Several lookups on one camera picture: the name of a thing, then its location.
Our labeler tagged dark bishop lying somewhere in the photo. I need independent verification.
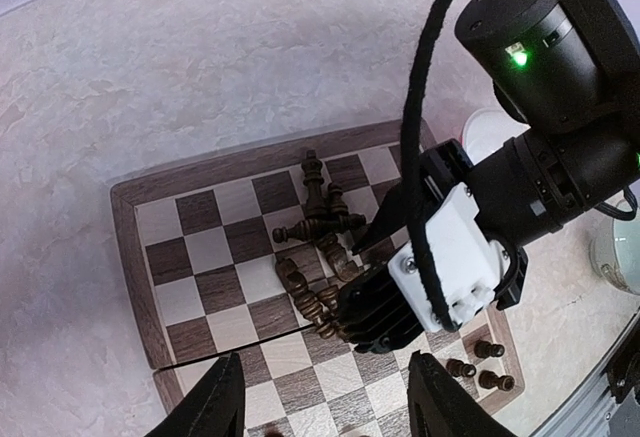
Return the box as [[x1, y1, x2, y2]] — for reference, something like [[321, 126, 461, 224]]
[[272, 214, 366, 243]]

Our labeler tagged wooden chess board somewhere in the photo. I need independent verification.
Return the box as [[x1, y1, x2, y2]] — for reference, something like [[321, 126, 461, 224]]
[[110, 122, 524, 436]]

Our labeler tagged dark pawn front centre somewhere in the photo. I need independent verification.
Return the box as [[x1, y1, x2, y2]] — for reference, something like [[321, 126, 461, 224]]
[[474, 340, 505, 359]]

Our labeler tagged dark knight lying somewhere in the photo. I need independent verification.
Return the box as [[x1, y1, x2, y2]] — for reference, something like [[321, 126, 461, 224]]
[[316, 233, 361, 283]]

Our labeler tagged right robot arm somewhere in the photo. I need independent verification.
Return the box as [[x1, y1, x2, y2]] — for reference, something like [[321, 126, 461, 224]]
[[385, 0, 639, 309]]

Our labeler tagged dark king lying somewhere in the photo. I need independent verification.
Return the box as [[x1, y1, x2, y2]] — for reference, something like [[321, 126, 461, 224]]
[[301, 150, 328, 219]]

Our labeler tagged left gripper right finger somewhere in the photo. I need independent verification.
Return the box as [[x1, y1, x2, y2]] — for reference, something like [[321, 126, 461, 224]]
[[407, 351, 514, 437]]

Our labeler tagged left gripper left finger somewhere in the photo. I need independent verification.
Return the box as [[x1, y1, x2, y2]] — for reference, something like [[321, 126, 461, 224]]
[[147, 353, 246, 437]]

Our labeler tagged dark chess piece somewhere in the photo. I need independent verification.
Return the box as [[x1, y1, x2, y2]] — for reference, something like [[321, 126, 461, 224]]
[[275, 257, 347, 342], [326, 182, 349, 217]]

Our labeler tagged aluminium front rail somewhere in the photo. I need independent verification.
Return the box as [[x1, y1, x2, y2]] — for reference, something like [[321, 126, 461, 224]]
[[533, 314, 639, 436]]

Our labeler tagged white and orange bowl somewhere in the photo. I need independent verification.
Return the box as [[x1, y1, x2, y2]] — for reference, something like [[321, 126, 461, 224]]
[[461, 108, 529, 164]]

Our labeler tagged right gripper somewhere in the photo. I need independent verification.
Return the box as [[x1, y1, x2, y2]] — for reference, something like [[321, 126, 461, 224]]
[[351, 139, 528, 312]]

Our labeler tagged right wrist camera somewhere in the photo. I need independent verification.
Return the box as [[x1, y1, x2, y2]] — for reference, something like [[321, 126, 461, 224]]
[[336, 183, 514, 354]]

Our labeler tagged dark pawn front left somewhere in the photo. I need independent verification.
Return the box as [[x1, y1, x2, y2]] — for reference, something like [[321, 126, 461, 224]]
[[478, 370, 515, 392]]

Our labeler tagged green glass bowl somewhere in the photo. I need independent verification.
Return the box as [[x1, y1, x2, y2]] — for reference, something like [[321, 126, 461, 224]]
[[590, 213, 639, 295]]

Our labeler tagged dark pawn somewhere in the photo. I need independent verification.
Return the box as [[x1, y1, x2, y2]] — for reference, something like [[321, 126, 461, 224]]
[[474, 340, 505, 359], [446, 359, 477, 378], [478, 370, 515, 392]]

